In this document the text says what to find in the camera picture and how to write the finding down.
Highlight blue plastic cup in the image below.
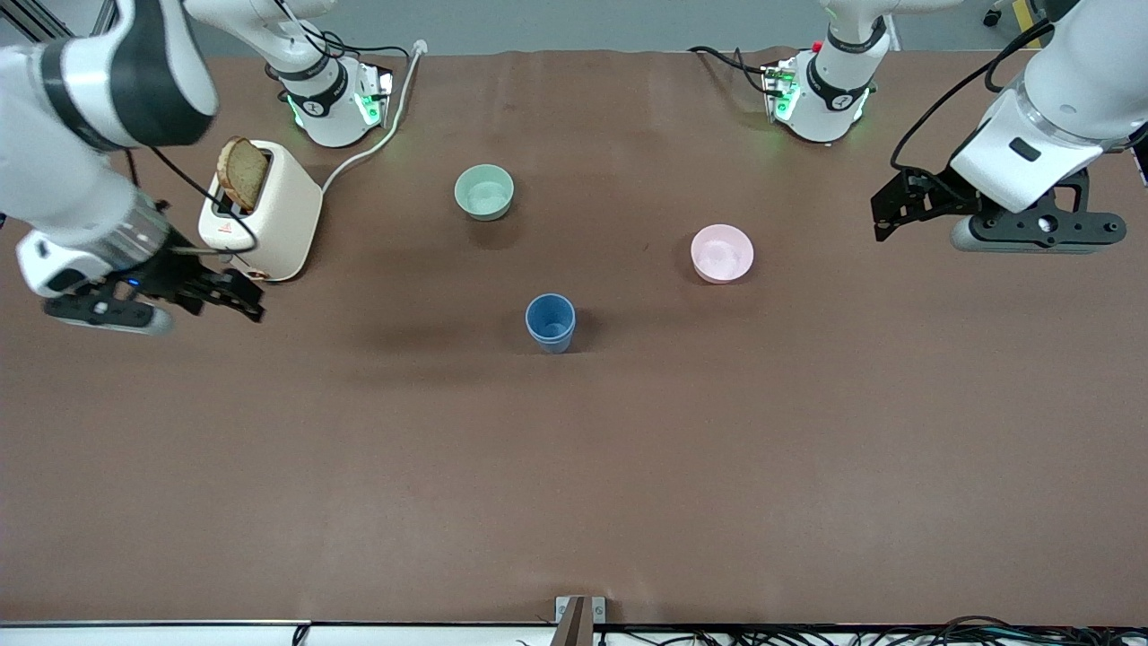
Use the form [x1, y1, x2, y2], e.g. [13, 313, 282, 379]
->
[526, 310, 577, 354]
[525, 293, 577, 343]

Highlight cream white toaster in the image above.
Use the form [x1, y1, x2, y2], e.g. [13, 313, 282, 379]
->
[198, 140, 324, 284]

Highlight brown bread slice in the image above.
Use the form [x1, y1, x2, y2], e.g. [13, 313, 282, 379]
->
[217, 136, 270, 213]

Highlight pink bowl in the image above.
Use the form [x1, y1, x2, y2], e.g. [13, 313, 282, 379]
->
[691, 224, 755, 285]

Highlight mint green bowl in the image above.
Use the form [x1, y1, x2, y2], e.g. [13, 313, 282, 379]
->
[454, 164, 516, 222]

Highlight white toaster power cable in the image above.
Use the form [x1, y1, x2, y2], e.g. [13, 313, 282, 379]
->
[320, 39, 429, 195]

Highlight black left arm base cable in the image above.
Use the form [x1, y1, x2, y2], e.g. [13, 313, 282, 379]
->
[688, 45, 774, 96]

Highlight black arm base cable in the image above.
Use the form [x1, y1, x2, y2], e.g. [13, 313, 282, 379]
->
[260, 0, 410, 83]
[688, 45, 774, 96]

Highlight aluminium frame profile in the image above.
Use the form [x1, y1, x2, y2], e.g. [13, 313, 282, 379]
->
[0, 0, 123, 46]

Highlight black right arm base cable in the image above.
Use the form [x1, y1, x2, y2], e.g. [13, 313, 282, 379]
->
[260, 0, 410, 83]

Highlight black cable bundle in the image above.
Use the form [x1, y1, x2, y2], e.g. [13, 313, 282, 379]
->
[592, 615, 1148, 646]

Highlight grey metal table bracket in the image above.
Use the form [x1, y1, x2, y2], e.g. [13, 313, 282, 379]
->
[555, 596, 607, 646]

